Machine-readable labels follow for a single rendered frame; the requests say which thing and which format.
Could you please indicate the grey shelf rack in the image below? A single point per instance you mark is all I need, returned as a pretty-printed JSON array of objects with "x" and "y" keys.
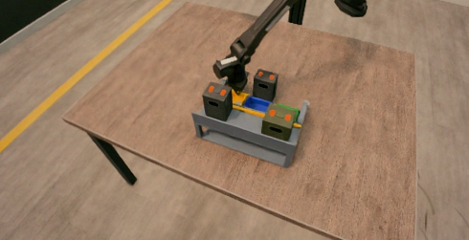
[{"x": 242, "y": 126}]

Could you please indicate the yellow bin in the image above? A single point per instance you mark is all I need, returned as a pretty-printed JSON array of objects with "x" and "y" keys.
[{"x": 242, "y": 97}]

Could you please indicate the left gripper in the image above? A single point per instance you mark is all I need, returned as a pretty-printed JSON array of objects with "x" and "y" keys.
[{"x": 240, "y": 82}]

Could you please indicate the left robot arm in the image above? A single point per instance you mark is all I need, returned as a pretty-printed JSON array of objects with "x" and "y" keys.
[{"x": 245, "y": 46}]

